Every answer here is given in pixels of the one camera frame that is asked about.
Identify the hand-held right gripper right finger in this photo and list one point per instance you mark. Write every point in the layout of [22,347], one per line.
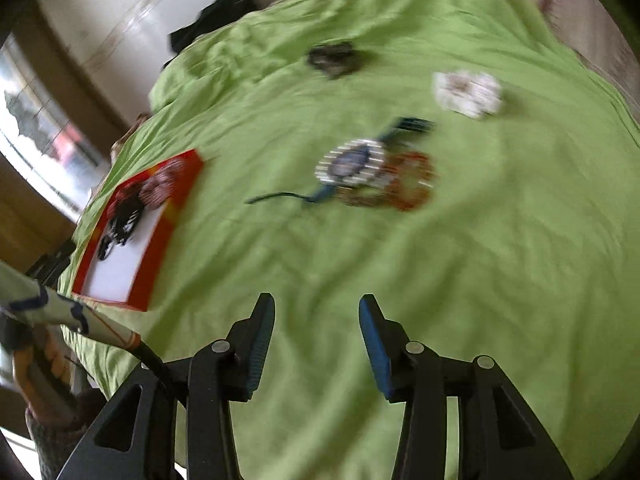
[372,342]

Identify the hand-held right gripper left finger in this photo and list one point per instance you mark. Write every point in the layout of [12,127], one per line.
[260,342]

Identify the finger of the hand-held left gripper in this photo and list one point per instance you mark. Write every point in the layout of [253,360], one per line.
[52,265]

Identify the red cardboard box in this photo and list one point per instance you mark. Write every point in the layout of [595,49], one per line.
[120,270]

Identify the red orange scrunchie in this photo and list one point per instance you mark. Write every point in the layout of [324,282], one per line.
[402,201]

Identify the blue striped scrunchie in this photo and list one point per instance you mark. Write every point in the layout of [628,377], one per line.
[350,162]

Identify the white cherry print scrunchie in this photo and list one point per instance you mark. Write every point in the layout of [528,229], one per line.
[467,92]

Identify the person's left forearm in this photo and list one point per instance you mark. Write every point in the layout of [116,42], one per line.
[55,440]

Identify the black scrunchie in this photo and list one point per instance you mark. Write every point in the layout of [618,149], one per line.
[122,225]

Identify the green bed sheet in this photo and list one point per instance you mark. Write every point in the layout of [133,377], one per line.
[450,260]

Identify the pink plaid scrunchie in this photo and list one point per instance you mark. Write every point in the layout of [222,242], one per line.
[162,185]

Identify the brown patterned cloth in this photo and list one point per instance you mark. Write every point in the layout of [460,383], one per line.
[130,132]

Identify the dark green scrunchie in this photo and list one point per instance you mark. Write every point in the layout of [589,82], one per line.
[332,60]

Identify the black clothing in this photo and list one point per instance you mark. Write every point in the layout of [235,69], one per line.
[215,20]

